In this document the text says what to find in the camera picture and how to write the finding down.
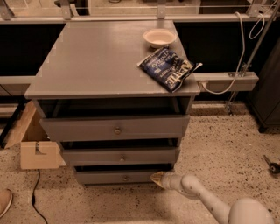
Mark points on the grey top drawer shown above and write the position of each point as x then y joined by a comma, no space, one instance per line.
115,128

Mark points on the white paper bowl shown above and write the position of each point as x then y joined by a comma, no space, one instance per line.
158,38

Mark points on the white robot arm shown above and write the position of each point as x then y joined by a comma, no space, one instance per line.
243,211

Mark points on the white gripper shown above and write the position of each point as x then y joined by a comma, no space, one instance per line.
166,180

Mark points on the grey bottom drawer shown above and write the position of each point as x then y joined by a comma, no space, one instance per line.
117,174

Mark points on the grey middle drawer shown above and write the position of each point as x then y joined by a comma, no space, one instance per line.
121,156

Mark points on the grey drawer cabinet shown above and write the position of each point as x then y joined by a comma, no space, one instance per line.
92,72

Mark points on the dark grey side cabinet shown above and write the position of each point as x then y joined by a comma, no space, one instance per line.
265,97

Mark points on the grey drawer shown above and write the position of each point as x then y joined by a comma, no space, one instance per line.
115,128
121,156
117,174

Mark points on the slanted metal pole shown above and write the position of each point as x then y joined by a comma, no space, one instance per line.
240,73

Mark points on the cardboard box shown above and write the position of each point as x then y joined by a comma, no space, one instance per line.
36,150

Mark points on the blue chip bag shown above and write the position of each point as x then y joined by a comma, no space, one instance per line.
166,68

